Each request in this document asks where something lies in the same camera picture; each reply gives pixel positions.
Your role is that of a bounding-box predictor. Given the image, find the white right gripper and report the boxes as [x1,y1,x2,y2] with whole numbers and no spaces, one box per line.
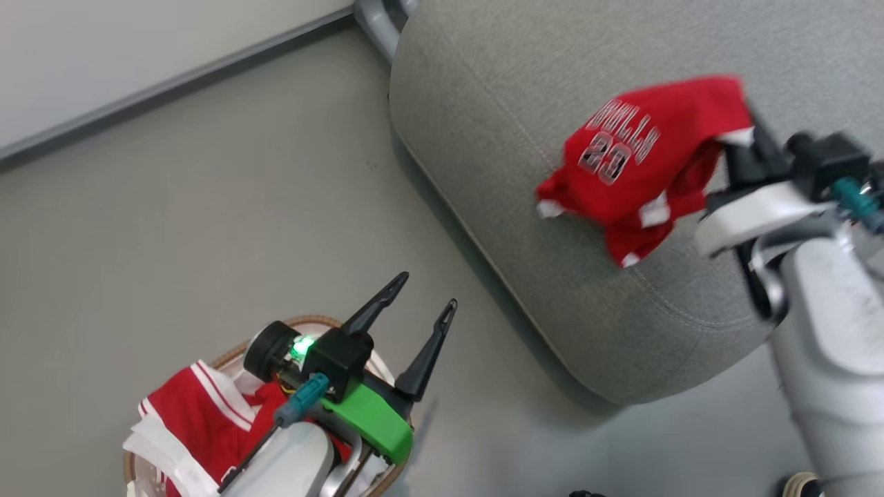
[693,97,838,258]

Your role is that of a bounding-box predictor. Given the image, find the red basketball jersey number 23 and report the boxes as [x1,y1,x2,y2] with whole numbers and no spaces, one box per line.
[536,75,755,269]

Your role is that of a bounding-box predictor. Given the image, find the red shorts with white stripes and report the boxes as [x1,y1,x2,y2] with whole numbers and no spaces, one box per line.
[137,359,354,497]

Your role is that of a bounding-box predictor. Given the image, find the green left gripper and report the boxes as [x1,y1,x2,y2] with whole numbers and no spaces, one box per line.
[320,271,459,465]

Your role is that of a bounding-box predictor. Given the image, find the black cylinder with green light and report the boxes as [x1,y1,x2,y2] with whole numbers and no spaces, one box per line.
[243,320,317,382]

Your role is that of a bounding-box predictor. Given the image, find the grey fabric sofa seat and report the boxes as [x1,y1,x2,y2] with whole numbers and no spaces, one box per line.
[388,0,884,407]

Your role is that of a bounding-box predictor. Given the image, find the grey metal sofa leg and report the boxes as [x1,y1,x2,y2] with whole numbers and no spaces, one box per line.
[353,0,420,64]

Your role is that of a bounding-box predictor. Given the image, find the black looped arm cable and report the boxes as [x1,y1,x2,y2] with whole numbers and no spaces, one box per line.
[736,238,788,324]

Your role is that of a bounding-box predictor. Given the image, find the woven wicker laundry basket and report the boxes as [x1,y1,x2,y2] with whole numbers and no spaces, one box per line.
[122,315,416,497]

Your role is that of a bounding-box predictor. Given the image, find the grey wall baseboard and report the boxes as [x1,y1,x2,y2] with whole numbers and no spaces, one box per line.
[0,6,357,168]

